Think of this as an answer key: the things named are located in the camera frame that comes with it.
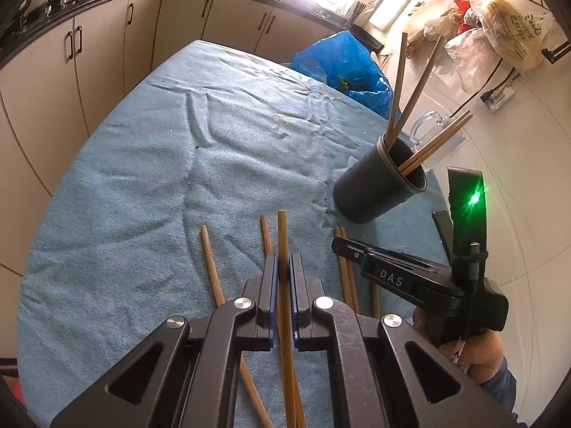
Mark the person's right hand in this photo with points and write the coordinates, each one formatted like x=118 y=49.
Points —
x=484 y=352

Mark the black gas stove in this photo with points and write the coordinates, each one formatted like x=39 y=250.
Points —
x=58 y=2

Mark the white printed plastic bag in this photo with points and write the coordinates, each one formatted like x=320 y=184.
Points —
x=513 y=26

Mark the wall power outlet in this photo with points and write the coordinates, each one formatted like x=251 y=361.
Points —
x=508 y=91

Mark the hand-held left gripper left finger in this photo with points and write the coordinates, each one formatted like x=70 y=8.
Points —
x=267 y=294

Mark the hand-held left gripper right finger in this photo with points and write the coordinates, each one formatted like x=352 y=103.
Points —
x=295 y=294

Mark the wall utensil caddy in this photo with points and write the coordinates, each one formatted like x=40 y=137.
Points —
x=355 y=12

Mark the blue tablecloth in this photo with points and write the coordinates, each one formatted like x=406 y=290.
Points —
x=156 y=165

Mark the blue plastic bag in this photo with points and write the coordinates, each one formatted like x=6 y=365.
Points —
x=330 y=58

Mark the tan bamboo chopstick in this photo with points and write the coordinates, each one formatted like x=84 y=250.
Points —
x=441 y=132
x=419 y=82
x=209 y=258
x=375 y=298
x=266 y=234
x=398 y=80
x=343 y=272
x=351 y=276
x=446 y=139
x=282 y=232

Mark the green vegetable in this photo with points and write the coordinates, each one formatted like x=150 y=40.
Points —
x=344 y=84

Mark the white hanging cutting board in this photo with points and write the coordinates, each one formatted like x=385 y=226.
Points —
x=389 y=11

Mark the beige lower kitchen cabinets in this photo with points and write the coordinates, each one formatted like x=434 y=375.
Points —
x=44 y=67

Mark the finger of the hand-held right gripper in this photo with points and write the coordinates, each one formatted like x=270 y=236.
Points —
x=348 y=249

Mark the black utensil holder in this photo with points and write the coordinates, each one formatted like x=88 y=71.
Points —
x=370 y=187

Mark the glass pitcher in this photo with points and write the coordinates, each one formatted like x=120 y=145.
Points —
x=441 y=118

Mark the black wall bracket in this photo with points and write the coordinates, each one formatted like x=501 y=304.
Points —
x=555 y=53

